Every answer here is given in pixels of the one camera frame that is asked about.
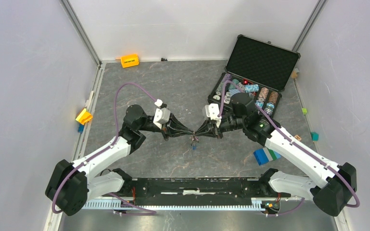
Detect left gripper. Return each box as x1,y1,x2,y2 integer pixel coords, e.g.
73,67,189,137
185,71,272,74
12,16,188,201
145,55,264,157
138,113,194,141

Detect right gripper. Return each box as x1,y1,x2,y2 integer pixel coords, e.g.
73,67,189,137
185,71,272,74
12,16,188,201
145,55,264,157
195,114,246,139

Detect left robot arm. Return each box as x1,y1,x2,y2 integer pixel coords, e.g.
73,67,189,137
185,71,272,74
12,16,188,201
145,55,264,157
45,104,193,216

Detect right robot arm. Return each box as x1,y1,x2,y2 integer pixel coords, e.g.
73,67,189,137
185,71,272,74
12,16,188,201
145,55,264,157
196,93,360,217

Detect blue green brick stack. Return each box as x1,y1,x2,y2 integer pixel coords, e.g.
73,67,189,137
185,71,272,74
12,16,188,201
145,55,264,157
253,147,281,166

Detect black poker chip case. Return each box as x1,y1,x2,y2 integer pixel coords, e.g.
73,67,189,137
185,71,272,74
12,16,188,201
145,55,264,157
207,35,301,117

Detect orange toy block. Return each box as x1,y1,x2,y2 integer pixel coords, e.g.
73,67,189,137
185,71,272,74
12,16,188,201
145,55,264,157
120,54,140,68

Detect yellow orange block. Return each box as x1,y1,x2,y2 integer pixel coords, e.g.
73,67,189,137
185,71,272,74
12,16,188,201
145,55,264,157
75,108,93,125

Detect wooden letter cube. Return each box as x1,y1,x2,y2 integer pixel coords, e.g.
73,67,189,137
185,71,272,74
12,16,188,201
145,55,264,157
294,135,302,141

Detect small blue block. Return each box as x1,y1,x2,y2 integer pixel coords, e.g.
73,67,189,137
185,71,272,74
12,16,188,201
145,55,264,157
78,124,85,134

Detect tan cube by case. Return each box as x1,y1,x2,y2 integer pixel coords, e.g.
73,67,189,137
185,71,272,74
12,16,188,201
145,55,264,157
291,68,300,79

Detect teal cube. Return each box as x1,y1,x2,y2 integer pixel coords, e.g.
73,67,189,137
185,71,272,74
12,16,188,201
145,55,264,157
310,132,319,142

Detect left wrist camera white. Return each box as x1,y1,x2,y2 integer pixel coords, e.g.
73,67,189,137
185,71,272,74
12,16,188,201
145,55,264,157
153,99,171,128

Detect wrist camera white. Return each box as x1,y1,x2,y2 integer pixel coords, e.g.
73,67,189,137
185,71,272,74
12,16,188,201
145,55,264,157
153,99,171,128
202,103,222,121

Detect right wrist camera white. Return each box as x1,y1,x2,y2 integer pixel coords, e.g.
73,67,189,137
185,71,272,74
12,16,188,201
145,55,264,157
202,103,222,121

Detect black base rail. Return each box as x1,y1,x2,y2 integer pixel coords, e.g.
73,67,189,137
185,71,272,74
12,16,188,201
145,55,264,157
115,177,291,206

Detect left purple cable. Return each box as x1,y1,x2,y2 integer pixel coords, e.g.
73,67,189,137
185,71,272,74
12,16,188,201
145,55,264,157
51,82,159,215

